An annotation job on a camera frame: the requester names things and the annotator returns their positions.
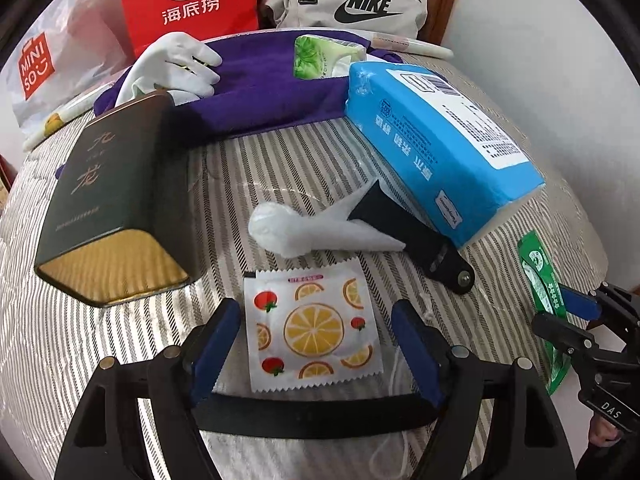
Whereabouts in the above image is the person's right hand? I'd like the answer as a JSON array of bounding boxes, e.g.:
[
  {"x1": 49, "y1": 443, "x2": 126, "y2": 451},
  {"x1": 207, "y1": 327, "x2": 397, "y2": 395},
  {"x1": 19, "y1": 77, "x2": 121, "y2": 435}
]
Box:
[{"x1": 589, "y1": 412, "x2": 621, "y2": 447}]

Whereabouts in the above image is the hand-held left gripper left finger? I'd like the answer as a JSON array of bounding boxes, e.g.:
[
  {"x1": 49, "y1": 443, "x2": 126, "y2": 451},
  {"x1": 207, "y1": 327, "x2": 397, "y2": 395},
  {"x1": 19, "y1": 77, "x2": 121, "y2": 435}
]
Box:
[{"x1": 55, "y1": 297, "x2": 246, "y2": 480}]

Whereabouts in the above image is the blue tissue pack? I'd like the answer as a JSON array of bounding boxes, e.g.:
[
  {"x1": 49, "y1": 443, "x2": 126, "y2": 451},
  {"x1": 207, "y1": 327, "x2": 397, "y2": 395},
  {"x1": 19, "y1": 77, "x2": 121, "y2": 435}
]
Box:
[{"x1": 344, "y1": 60, "x2": 546, "y2": 248}]

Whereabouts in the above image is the white fabric glove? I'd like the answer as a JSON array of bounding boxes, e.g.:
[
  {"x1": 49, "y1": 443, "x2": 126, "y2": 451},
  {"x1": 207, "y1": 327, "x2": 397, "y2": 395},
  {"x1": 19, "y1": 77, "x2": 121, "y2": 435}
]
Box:
[{"x1": 117, "y1": 32, "x2": 223, "y2": 106}]

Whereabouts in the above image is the grey waist bag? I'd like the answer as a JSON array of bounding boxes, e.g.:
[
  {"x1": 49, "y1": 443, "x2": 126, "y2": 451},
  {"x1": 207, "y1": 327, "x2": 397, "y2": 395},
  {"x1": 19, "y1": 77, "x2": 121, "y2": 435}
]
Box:
[{"x1": 257, "y1": 0, "x2": 441, "y2": 43}]

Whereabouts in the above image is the dark green tin box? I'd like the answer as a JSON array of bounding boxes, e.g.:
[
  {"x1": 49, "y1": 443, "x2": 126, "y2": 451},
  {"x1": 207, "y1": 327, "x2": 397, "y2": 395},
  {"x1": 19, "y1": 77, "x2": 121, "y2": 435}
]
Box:
[{"x1": 34, "y1": 94, "x2": 205, "y2": 308}]

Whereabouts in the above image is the white drawstring pouch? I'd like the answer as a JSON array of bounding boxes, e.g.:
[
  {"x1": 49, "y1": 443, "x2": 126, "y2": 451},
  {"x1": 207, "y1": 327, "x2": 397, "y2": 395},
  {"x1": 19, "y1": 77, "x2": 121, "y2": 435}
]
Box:
[{"x1": 248, "y1": 180, "x2": 406, "y2": 257}]

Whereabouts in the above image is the red paper bag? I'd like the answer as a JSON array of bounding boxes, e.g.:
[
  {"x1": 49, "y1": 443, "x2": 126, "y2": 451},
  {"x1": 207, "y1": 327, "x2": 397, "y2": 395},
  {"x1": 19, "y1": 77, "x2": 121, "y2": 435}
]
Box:
[{"x1": 116, "y1": 0, "x2": 261, "y2": 58}]

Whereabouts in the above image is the green tissue pack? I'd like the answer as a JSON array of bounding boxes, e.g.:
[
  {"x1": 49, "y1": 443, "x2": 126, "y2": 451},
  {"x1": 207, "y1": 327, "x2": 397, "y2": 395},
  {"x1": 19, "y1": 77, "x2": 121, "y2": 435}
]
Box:
[{"x1": 291, "y1": 34, "x2": 368, "y2": 81}]

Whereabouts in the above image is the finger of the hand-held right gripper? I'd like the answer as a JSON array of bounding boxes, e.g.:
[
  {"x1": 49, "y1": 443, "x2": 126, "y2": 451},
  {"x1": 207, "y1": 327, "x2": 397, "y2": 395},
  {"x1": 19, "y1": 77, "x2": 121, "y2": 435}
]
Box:
[
  {"x1": 557, "y1": 282, "x2": 640, "y2": 321},
  {"x1": 531, "y1": 310, "x2": 640, "y2": 361}
]

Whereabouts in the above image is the printed paper roll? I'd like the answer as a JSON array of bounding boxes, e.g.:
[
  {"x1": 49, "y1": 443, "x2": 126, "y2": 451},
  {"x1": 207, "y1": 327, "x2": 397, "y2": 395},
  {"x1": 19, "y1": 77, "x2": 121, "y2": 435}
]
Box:
[{"x1": 22, "y1": 30, "x2": 453, "y2": 153}]

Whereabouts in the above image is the white plastic shopping bag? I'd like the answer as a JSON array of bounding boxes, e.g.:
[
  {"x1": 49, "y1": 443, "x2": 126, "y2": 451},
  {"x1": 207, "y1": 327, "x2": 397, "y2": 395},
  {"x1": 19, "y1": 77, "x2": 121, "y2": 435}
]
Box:
[{"x1": 0, "y1": 0, "x2": 136, "y2": 128}]

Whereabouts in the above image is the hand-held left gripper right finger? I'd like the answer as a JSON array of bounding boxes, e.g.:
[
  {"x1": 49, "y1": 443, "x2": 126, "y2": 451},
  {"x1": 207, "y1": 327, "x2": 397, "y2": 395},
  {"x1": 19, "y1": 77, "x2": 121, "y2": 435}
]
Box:
[{"x1": 390, "y1": 299, "x2": 576, "y2": 480}]

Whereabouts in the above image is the purple towel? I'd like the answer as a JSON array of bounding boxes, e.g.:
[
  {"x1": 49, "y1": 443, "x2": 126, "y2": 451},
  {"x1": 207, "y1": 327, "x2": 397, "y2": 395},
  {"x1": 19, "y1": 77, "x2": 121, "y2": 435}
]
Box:
[{"x1": 56, "y1": 30, "x2": 401, "y2": 181}]

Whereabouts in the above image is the fruit-printed packet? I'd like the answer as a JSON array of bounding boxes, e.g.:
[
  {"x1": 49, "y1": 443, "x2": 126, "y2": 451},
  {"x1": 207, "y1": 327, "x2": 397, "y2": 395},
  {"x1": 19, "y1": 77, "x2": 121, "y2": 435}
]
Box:
[{"x1": 243, "y1": 260, "x2": 383, "y2": 395}]

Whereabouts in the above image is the green packet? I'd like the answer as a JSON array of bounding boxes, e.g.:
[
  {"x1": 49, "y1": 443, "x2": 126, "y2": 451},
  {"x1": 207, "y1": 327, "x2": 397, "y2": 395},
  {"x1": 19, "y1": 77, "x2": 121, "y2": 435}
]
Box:
[{"x1": 517, "y1": 230, "x2": 573, "y2": 396}]

